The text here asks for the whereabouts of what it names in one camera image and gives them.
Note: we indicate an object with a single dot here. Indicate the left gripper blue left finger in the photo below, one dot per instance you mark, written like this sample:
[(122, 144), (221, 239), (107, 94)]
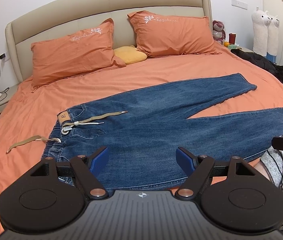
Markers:
[(86, 169)]

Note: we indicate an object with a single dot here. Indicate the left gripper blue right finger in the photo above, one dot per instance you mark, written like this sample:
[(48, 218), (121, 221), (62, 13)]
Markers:
[(197, 169)]

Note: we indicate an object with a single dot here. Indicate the khaki fabric belt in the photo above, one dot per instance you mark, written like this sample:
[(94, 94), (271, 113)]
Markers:
[(66, 128)]

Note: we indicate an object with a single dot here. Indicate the blue denim jeans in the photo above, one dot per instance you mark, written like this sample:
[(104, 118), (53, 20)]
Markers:
[(142, 143)]

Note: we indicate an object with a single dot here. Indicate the black clothing pile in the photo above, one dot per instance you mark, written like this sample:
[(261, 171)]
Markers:
[(262, 62)]

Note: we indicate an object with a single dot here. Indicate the orange bed sheet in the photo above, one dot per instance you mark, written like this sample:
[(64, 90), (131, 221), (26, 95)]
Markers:
[(34, 111)]

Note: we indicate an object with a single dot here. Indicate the beige left nightstand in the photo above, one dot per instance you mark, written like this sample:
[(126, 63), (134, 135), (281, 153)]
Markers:
[(5, 97)]

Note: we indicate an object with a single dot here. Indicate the right white alpaca plush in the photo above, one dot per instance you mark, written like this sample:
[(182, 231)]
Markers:
[(273, 37)]

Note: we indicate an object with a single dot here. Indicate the white alpaca plush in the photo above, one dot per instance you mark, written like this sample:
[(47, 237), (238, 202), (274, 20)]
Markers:
[(273, 37), (261, 22)]

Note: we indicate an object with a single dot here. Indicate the left orange pillow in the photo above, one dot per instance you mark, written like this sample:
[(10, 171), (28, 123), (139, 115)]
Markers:
[(82, 52)]

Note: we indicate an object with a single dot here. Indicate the orange pillow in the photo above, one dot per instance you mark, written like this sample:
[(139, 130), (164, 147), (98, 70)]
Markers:
[(82, 52), (159, 35)]

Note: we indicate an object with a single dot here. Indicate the yellow small cushion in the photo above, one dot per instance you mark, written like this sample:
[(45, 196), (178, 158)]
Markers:
[(130, 54)]

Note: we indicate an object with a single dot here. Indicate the left white alpaca plush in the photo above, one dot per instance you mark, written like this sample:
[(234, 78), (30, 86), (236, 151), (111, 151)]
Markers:
[(261, 22)]

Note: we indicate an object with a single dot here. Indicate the pink plush bear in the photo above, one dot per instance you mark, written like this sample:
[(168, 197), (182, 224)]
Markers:
[(219, 31)]

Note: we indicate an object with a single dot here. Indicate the right orange pillow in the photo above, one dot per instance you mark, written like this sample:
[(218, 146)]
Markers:
[(159, 35)]

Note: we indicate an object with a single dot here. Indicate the beige upholstered headboard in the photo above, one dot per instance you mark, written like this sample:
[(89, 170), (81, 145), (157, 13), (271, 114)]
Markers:
[(64, 17)]

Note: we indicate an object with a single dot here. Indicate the white wall switch plate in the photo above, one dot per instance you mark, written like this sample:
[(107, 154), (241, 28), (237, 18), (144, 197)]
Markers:
[(239, 4)]

